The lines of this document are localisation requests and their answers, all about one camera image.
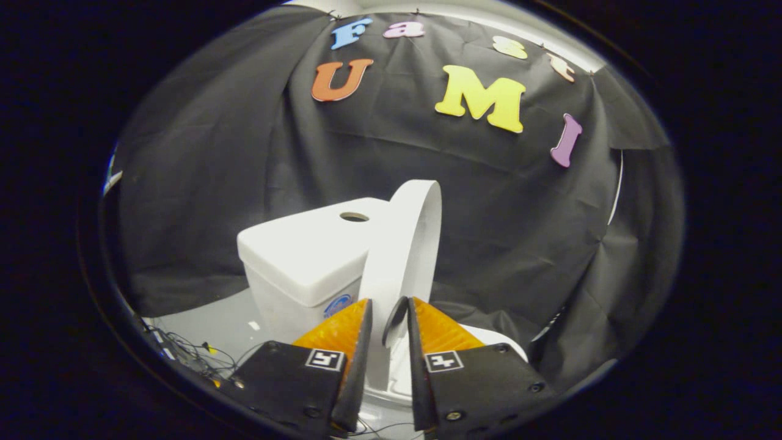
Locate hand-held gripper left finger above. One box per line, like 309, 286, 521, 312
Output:
229, 298, 373, 436

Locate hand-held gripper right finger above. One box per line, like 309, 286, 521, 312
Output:
406, 297, 554, 436

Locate white ceramic toilet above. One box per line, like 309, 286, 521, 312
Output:
237, 197, 529, 407

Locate black backdrop cloth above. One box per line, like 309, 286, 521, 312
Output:
116, 6, 685, 392

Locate bundle of thin cables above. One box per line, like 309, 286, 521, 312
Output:
144, 324, 265, 389

